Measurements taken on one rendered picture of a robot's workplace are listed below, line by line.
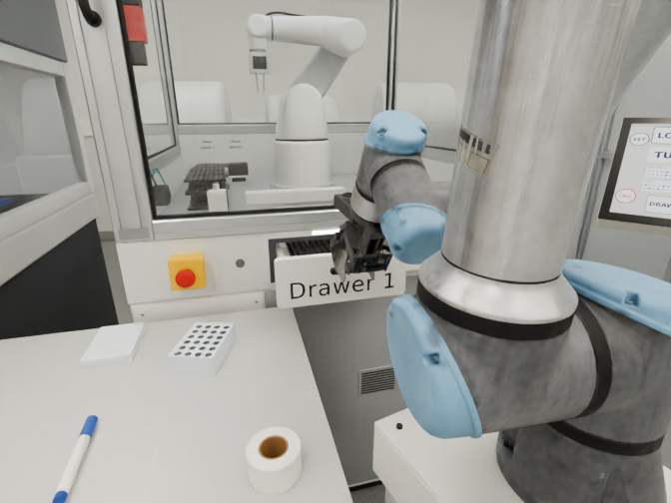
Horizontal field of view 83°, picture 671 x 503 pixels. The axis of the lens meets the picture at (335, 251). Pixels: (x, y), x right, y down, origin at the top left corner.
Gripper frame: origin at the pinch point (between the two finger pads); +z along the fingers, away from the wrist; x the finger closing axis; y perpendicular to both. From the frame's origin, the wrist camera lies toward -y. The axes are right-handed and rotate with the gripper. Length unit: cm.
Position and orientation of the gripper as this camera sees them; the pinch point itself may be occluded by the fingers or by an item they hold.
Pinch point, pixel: (348, 266)
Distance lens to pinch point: 76.4
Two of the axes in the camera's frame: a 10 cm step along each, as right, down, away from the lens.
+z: -1.4, 5.9, 8.0
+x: 9.7, -0.9, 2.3
